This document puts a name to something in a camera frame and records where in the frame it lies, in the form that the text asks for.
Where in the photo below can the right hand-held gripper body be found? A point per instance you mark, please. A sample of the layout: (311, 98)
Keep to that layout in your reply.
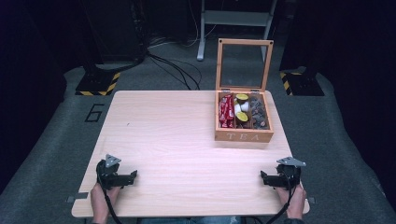
(288, 175)

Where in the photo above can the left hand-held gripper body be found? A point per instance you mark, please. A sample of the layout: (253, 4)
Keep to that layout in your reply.
(107, 175)

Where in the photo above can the wooden box with glass lid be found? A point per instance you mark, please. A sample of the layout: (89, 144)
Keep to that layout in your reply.
(243, 136)

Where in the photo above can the person's left hand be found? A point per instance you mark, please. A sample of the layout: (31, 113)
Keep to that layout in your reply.
(100, 202)

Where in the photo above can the person's right hand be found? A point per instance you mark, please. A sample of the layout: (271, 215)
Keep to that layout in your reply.
(295, 202)

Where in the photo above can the grey tape piece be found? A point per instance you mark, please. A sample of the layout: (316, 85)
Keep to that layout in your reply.
(77, 197)
(310, 200)

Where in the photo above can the dark tea packets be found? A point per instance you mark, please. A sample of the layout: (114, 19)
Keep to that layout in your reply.
(260, 112)

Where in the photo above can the yellow-lid capsule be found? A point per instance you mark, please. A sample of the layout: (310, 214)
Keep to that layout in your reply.
(242, 97)
(242, 116)

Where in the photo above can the white capsule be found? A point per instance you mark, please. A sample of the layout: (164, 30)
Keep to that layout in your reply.
(237, 108)
(245, 106)

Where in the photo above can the bundle of red sachets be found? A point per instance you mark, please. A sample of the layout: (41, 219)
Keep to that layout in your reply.
(226, 110)

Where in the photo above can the black hazard-striped stand base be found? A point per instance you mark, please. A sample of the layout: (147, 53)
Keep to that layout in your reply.
(98, 83)
(303, 84)

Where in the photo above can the dark equipment cabinet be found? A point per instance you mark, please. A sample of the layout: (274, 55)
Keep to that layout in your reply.
(112, 28)

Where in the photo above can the white metal stand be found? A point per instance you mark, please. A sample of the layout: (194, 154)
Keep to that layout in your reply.
(233, 17)

